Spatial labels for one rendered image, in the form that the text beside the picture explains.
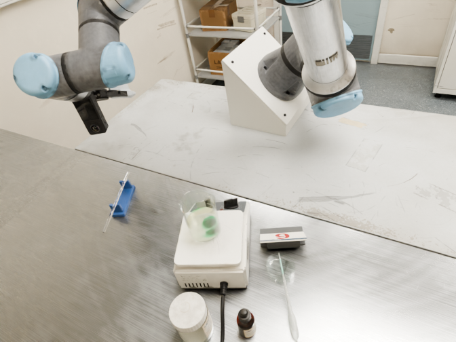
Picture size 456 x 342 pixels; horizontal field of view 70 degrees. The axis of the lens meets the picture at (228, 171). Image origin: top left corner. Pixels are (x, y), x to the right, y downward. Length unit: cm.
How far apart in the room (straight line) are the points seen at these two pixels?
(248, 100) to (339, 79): 29
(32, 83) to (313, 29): 48
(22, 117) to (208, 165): 129
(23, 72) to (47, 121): 139
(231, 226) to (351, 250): 24
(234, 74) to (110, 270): 57
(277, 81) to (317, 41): 33
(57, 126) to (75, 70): 145
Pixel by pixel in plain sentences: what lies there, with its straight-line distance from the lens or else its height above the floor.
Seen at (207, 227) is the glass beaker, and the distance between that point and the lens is 56.
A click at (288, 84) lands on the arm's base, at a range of 93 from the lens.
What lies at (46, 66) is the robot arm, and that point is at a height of 127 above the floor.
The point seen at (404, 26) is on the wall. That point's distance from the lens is 338.
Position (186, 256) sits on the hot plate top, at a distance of 59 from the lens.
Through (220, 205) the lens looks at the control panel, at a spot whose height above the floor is 94.
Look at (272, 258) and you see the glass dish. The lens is 66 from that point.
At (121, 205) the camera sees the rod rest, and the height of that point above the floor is 91.
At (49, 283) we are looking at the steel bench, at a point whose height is 90.
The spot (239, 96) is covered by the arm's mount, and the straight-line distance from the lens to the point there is 94.
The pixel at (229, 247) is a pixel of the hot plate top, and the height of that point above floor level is 99.
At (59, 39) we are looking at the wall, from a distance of 208.
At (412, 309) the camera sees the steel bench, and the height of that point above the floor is 90.
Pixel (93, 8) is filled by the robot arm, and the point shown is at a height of 132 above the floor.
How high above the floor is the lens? 147
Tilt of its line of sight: 42 degrees down
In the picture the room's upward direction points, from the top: 10 degrees counter-clockwise
